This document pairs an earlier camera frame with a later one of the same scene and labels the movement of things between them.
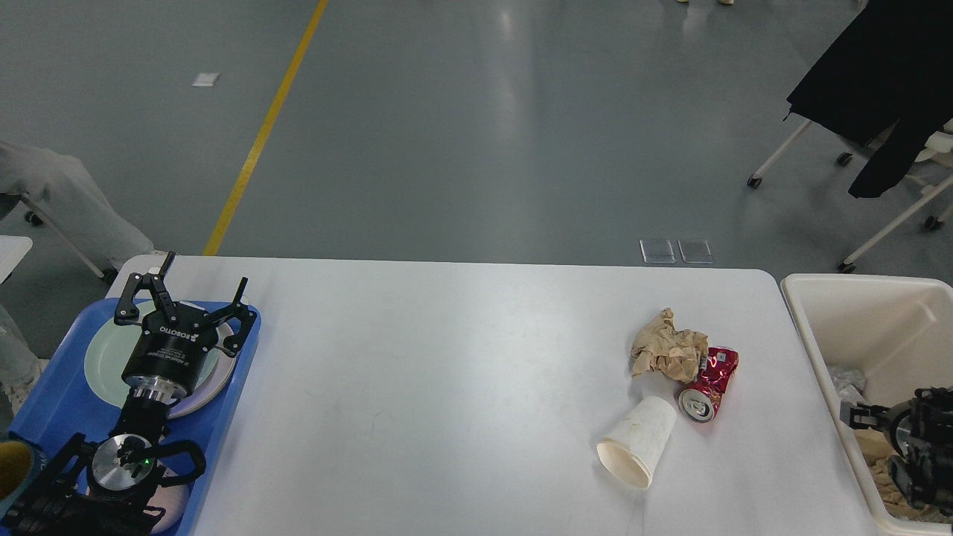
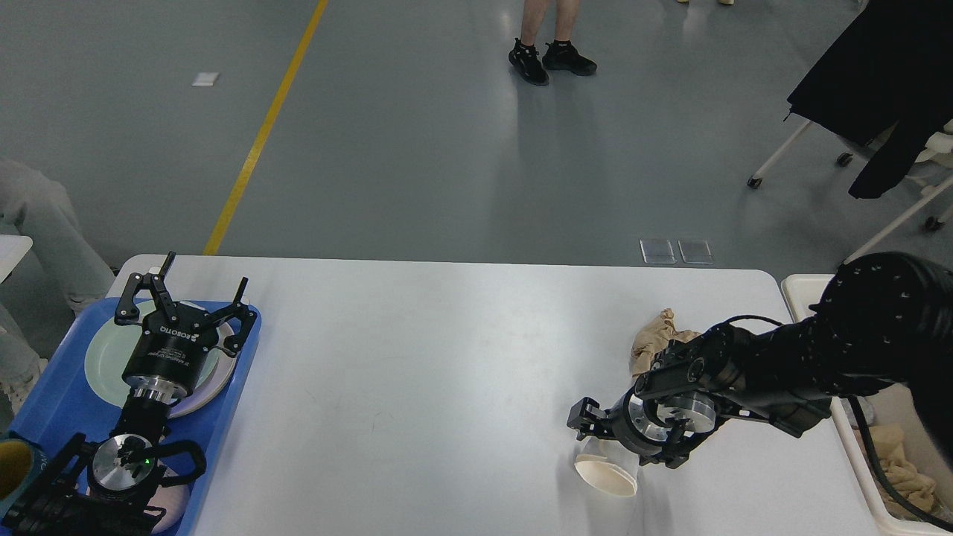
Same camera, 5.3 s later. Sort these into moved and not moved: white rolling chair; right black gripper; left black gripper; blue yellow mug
Moved: right black gripper
Not moved: blue yellow mug; white rolling chair; left black gripper
